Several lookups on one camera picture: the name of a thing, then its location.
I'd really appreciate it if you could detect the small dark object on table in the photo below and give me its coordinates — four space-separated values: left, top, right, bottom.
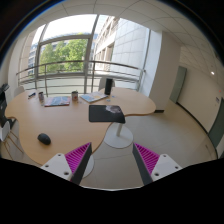
28 92 36 99

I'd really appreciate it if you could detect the blue magazine right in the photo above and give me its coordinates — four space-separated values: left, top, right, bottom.
81 92 107 103

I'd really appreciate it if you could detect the green door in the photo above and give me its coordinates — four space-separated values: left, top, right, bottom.
170 66 187 103

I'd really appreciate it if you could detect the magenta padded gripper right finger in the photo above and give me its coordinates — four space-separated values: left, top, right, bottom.
132 143 182 185

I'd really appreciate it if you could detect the white table pedestal base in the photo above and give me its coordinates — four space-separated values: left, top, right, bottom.
104 123 133 149

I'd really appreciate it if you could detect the colourful magazine left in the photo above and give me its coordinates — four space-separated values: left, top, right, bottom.
44 96 70 107

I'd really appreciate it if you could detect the white chair left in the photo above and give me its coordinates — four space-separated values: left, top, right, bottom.
0 117 24 160

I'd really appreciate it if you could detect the metal window railing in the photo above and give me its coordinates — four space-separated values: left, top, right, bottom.
16 60 145 97

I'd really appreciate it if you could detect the black mouse pad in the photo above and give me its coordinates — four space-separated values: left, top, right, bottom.
89 105 125 124

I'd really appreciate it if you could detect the black computer mouse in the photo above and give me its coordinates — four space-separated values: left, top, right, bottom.
37 133 51 145

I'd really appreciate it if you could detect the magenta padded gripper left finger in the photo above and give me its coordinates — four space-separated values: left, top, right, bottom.
42 143 92 185

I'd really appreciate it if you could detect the grey cup left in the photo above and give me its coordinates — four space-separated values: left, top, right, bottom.
38 92 44 102

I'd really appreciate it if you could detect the white chair behind table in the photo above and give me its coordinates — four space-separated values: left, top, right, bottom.
14 86 25 97

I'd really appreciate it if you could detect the wooden curved table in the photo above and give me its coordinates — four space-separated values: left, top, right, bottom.
4 86 157 166

